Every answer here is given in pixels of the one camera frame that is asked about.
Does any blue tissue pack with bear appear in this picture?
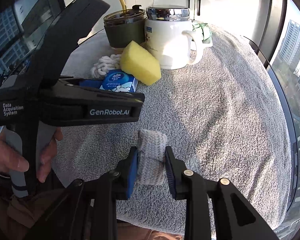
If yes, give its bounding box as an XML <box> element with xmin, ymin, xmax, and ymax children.
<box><xmin>100</xmin><ymin>70</ymin><xmax>138</xmax><ymax>93</ymax></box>

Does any yellow wedge sponge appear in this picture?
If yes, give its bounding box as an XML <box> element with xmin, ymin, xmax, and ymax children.
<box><xmin>120</xmin><ymin>41</ymin><xmax>161</xmax><ymax>86</ymax></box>

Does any grey knitted cloth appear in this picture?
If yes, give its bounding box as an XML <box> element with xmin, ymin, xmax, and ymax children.
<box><xmin>136</xmin><ymin>129</ymin><xmax>167</xmax><ymax>186</ymax></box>

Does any green cloth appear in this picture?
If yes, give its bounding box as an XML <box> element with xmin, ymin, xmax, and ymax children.
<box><xmin>192</xmin><ymin>20</ymin><xmax>213</xmax><ymax>47</ymax></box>

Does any person's left hand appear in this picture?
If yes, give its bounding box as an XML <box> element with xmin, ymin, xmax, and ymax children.
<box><xmin>0</xmin><ymin>126</ymin><xmax>64</xmax><ymax>183</ymax></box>

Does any white chenille scrubber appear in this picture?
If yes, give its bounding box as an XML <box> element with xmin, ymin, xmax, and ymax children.
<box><xmin>91</xmin><ymin>54</ymin><xmax>121</xmax><ymax>79</ymax></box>

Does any amber glass tumbler green sleeve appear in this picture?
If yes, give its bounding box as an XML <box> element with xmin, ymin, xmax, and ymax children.
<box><xmin>103</xmin><ymin>5</ymin><xmax>146</xmax><ymax>49</ymax></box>

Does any amber drinking straw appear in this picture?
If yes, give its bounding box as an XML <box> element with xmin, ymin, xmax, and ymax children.
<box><xmin>119</xmin><ymin>0</ymin><xmax>127</xmax><ymax>14</ymax></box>

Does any white ceramic mug chrome lid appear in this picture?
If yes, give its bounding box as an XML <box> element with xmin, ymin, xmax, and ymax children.
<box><xmin>145</xmin><ymin>5</ymin><xmax>204</xmax><ymax>70</ymax></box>

